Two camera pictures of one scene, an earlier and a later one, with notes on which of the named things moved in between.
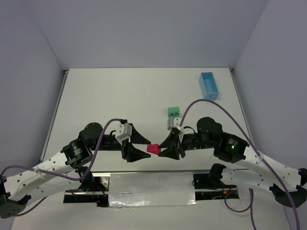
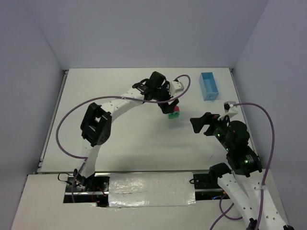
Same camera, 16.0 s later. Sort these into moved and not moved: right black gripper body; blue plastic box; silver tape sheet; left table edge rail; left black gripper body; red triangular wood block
Moved: right black gripper body; left black gripper body; red triangular wood block
Not moved: silver tape sheet; blue plastic box; left table edge rail
